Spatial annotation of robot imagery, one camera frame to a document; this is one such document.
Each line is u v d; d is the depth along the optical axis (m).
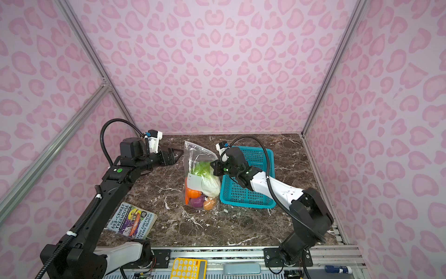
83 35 0.76
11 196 0.51
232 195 0.93
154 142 0.67
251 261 0.74
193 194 0.81
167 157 0.66
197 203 0.82
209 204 0.82
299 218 0.42
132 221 0.82
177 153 0.71
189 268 0.70
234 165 0.65
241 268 0.67
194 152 0.80
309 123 1.15
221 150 0.74
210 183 0.80
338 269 0.69
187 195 0.83
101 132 0.53
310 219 0.43
